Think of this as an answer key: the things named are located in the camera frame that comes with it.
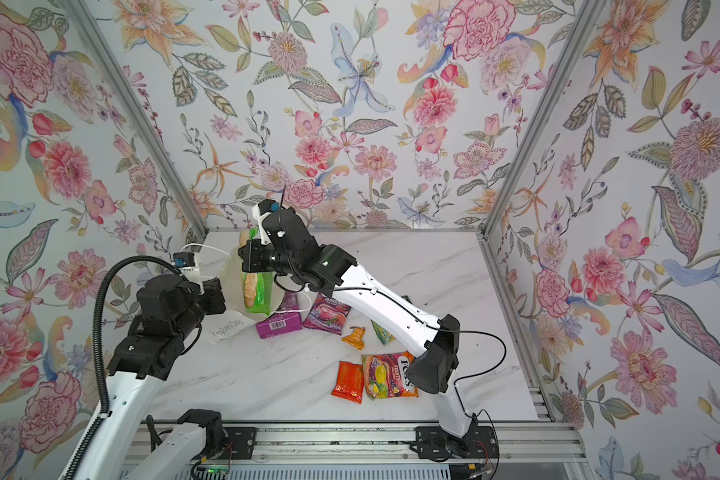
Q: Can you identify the green Lays chips bag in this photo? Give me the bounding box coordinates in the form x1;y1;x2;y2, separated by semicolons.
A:
238;227;274;317

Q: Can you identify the white paper gift bag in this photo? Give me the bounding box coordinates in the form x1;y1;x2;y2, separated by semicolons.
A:
202;230;311;344

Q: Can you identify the purple grape snack pack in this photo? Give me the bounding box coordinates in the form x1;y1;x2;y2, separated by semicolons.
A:
255;292;302;339

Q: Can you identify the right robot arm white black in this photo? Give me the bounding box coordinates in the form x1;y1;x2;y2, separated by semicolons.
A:
238;200;478;461

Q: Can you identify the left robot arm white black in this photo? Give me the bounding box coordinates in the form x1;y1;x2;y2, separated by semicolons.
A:
62;273;226;479

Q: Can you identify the purple Fox's candy bag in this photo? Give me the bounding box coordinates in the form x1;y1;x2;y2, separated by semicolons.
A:
302;293;351;335

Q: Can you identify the green yellow Fox's candy bag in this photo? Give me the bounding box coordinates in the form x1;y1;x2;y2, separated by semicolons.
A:
371;321;396;345

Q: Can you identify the multicolour Fox's candy bag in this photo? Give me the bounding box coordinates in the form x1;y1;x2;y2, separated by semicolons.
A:
361;352;419;400

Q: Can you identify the small orange wrapped candy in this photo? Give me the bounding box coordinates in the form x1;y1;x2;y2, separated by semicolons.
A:
342;326;366;351

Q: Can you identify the red snack packet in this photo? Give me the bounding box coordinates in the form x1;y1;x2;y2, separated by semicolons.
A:
331;361;364;404

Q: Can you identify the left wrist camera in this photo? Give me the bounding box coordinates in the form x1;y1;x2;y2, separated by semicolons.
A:
172;251;202;282

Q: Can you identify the left aluminium corner post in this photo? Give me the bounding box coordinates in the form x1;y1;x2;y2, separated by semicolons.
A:
60;0;209;238

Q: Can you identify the aluminium corner post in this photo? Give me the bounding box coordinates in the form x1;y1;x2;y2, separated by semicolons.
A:
481;0;604;238
60;0;209;238

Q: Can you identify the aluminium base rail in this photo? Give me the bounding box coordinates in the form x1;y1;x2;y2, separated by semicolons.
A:
71;421;589;466

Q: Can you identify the right aluminium corner post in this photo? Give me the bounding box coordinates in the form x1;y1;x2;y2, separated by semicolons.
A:
481;0;604;238

